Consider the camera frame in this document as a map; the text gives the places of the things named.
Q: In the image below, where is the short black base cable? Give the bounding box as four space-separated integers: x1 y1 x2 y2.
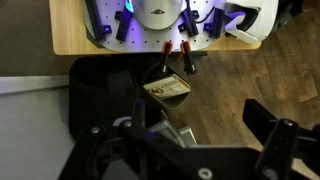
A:
193 5 216 25

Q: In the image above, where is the black bin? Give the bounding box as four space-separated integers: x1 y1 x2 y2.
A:
141 63 193 111

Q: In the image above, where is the grey box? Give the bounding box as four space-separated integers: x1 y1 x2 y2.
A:
146 119 198 148

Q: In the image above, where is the tan printed booklet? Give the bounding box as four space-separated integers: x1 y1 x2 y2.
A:
143 73 191 101

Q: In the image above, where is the orange black spring clamp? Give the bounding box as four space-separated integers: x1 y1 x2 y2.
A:
155 41 174 78
179 40 198 76

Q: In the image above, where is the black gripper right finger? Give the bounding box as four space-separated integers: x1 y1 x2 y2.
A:
242 97 320 180

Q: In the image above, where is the blue black bracket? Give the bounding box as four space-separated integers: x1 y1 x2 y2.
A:
177 0 200 38
114 2 135 43
203 7 225 40
84 0 113 42

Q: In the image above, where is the black floor mat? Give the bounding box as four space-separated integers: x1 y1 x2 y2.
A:
68 54 208 142

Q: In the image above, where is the white baseboard trim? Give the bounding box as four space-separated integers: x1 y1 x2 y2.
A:
0 75 70 96

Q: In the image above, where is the white perforated mounting plate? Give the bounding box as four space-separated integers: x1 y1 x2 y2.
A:
82 0 235 54

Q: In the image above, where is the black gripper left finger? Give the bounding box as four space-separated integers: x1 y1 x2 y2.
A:
57 98 202 180

